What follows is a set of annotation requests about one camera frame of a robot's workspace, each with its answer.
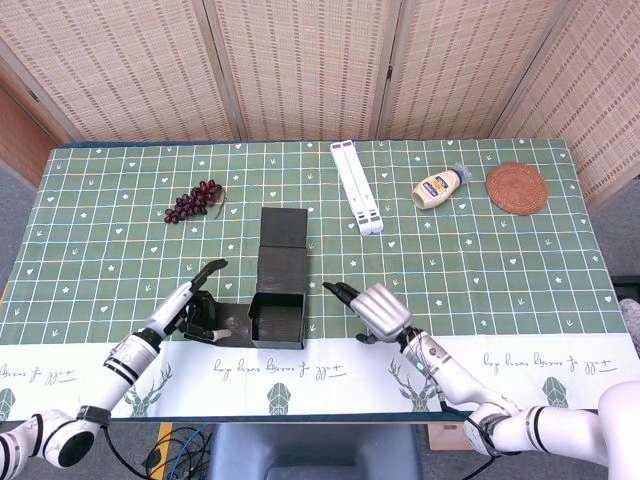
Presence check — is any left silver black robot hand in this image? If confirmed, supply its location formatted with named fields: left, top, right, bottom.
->
left=144, top=258, right=234, bottom=346

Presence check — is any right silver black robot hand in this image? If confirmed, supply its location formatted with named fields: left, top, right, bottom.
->
left=322, top=281, right=414, bottom=346

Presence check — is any black foldable cardboard box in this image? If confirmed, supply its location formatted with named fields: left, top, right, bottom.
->
left=202, top=206, right=310, bottom=351

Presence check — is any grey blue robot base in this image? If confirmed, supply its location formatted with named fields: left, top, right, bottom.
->
left=207, top=423, right=424, bottom=480

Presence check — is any green grid deer tablecloth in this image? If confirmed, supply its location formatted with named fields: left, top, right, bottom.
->
left=0, top=137, right=634, bottom=424

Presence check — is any dark red grape bunch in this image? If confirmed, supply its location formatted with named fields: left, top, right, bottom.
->
left=164, top=179, right=229, bottom=225

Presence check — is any white folding stand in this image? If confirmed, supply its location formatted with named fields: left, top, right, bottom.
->
left=329, top=141, right=385, bottom=236

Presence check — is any cream mayonnaise squeeze bottle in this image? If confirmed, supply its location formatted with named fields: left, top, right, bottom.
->
left=411, top=162, right=474, bottom=212

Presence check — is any round brown woven coaster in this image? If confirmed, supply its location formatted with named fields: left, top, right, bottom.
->
left=485, top=162, right=549, bottom=217

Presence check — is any orange brown wooden door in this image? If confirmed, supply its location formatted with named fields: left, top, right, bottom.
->
left=0, top=84, right=61, bottom=187

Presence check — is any grey pink shoe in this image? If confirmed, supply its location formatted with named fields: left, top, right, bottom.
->
left=618, top=297, right=640, bottom=354

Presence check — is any woven bamboo folding screen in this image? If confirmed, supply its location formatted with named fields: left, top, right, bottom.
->
left=0, top=0, right=640, bottom=214

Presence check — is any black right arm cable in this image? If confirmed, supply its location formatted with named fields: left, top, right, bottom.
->
left=437, top=387, right=521, bottom=480

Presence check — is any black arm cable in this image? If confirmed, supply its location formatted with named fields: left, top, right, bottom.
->
left=437, top=387, right=521, bottom=480
left=99, top=419, right=151, bottom=480

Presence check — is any blue floor cable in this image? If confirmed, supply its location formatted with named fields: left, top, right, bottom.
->
left=169, top=423, right=211, bottom=480

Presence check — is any black floor cable bundle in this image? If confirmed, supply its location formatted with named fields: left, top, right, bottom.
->
left=144, top=423, right=214, bottom=480

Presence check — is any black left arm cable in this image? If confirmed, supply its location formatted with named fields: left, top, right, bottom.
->
left=99, top=419, right=151, bottom=480

